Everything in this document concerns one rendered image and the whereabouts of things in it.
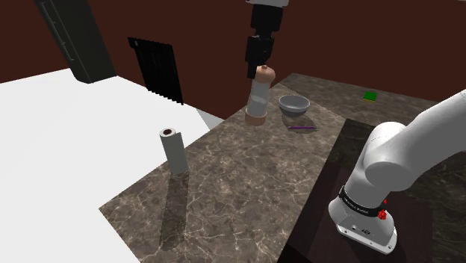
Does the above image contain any wooden and clear pepper mill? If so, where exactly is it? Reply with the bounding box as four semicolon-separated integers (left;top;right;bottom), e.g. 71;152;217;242
244;64;276;127

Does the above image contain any grey bowl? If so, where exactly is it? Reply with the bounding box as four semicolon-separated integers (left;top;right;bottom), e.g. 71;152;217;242
278;95;311;118

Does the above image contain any black ribbed radiator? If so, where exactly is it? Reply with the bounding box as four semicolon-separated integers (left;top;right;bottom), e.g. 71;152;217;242
127;37;184;106

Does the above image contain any grey paper towel roll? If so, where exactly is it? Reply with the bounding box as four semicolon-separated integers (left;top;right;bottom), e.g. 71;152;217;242
158;127;190;175

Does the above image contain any dark robot stand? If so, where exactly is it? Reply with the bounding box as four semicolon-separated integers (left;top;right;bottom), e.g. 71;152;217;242
276;118;466;263

